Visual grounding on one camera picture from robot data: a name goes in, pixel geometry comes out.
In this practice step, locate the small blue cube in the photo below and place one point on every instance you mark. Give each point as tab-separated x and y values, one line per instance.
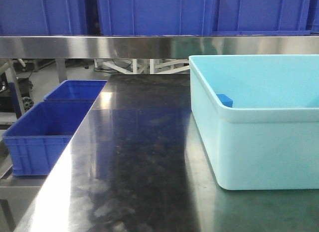
225	100

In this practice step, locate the middle blue shelf crate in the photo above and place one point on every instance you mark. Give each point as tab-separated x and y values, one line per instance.
156	17

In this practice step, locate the blue shelf crate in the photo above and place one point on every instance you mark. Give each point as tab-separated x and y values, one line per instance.
156	17
43	17
261	17

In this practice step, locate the right blue shelf crate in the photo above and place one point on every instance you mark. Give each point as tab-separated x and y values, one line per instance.
261	17

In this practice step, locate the left blue shelf crate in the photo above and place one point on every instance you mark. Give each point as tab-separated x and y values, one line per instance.
43	17

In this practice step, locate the far blue side bin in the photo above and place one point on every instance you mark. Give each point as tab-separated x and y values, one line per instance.
76	90

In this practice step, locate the blue side bin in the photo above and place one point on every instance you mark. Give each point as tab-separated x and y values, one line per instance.
76	90
37	139

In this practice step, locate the light blue plastic tub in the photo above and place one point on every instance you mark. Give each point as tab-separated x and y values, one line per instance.
269	139

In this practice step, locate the near blue side bin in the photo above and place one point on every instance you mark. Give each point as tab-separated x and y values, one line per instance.
37	139

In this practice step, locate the white metal frame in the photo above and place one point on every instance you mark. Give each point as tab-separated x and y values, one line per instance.
141	66

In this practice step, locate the stainless steel shelf rail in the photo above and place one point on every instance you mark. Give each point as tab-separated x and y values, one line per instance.
154	47

